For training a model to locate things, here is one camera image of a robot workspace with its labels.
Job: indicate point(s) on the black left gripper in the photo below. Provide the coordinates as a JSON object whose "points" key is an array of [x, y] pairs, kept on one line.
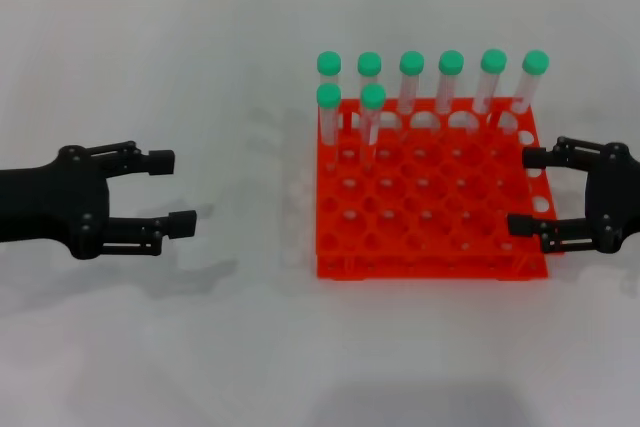
{"points": [[50, 204]]}

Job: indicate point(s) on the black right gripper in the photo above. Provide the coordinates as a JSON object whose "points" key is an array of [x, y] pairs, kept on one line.
{"points": [[612, 197]]}

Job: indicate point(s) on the clear test tube green cap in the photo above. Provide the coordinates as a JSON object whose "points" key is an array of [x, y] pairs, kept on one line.
{"points": [[451, 62], [493, 60], [373, 96], [369, 63], [535, 61], [329, 95], [411, 62], [329, 62]]}

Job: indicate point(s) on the orange test tube rack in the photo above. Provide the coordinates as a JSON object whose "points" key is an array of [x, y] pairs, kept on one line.
{"points": [[425, 262]]}

